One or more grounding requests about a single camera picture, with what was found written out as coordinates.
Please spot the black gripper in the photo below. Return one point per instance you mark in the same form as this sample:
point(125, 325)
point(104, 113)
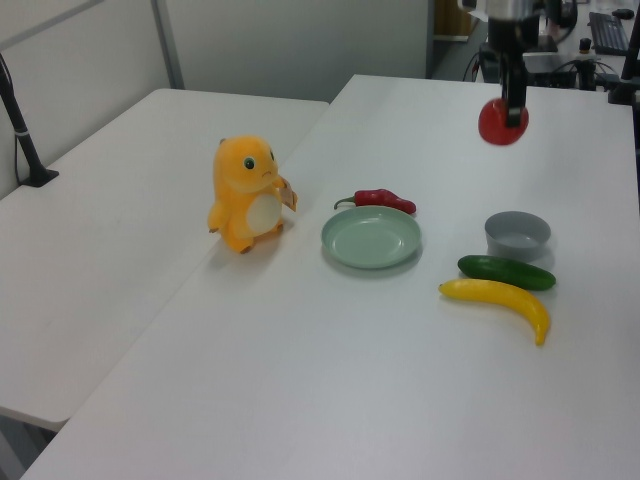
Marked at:
point(514, 35)

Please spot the red apple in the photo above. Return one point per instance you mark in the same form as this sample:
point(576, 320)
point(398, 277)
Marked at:
point(492, 125)

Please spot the black keyboard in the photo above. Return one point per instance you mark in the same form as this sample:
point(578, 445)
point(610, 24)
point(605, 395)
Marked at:
point(607, 31)

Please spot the grey round bowl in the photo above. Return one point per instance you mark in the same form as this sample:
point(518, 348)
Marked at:
point(517, 247)

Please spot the red chili pepper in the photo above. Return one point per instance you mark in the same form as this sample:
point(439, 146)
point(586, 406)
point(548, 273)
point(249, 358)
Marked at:
point(380, 197)

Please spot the dark green cucumber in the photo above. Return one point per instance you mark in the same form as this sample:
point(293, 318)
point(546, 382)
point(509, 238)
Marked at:
point(505, 272)

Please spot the pale green plate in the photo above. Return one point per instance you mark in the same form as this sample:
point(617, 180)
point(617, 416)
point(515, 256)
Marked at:
point(372, 239)

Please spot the yellow banana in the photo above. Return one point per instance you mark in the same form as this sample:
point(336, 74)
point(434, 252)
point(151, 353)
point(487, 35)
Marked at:
point(500, 294)

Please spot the brown paper tag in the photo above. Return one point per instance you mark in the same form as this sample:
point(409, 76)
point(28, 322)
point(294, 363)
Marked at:
point(288, 196)

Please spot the orange plush toy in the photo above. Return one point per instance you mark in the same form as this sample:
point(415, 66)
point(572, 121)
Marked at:
point(240, 200)

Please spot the black pole stand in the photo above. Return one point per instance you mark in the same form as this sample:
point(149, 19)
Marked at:
point(22, 135)

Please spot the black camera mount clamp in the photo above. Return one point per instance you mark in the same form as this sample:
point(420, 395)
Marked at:
point(625, 75)

